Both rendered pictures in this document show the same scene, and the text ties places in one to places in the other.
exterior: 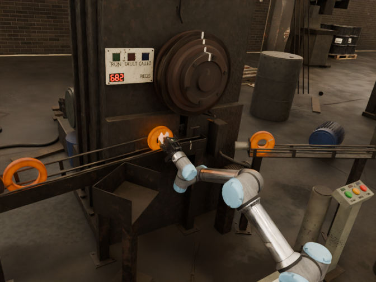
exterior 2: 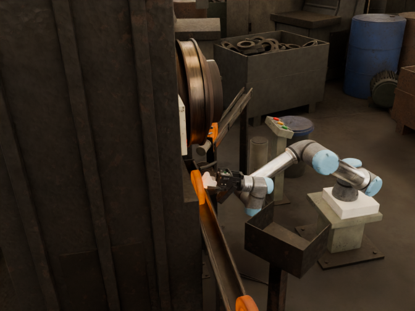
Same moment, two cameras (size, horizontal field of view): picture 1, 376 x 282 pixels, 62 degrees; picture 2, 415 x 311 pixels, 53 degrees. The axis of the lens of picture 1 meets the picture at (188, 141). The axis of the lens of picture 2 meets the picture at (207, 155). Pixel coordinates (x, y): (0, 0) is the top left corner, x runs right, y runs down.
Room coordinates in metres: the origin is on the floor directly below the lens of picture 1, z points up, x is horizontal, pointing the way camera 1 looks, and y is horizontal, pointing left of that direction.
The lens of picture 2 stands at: (1.00, 1.60, 1.72)
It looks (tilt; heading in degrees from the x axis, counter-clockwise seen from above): 28 degrees down; 292
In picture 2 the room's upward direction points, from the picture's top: 1 degrees counter-clockwise
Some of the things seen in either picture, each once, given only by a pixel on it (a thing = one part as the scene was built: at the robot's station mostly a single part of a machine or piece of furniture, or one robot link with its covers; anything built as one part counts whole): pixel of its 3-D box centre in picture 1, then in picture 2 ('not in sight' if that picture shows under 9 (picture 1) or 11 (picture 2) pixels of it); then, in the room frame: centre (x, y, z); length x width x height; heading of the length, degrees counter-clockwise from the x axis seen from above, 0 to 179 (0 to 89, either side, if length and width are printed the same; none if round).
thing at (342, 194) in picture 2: not in sight; (346, 187); (1.03, -0.60, 0.41); 0.15 x 0.15 x 0.10
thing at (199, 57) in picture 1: (205, 79); (210, 91); (1.65, -0.06, 1.11); 0.28 x 0.06 x 0.28; 125
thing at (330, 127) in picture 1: (328, 137); not in sight; (3.35, -1.61, 0.17); 0.57 x 0.31 x 0.34; 145
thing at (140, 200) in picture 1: (127, 238); (281, 290); (1.22, 0.26, 0.36); 0.26 x 0.20 x 0.72; 160
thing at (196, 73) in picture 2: (194, 74); (189, 93); (1.73, 0.00, 1.11); 0.47 x 0.06 x 0.47; 125
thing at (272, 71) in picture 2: not in sight; (265, 74); (2.07, -2.75, 0.39); 1.03 x 0.83 x 0.77; 50
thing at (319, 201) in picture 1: (311, 223); (257, 173); (1.62, -0.85, 0.26); 0.12 x 0.12 x 0.52
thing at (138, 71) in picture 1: (130, 66); (177, 117); (1.63, 0.34, 1.15); 0.26 x 0.02 x 0.18; 125
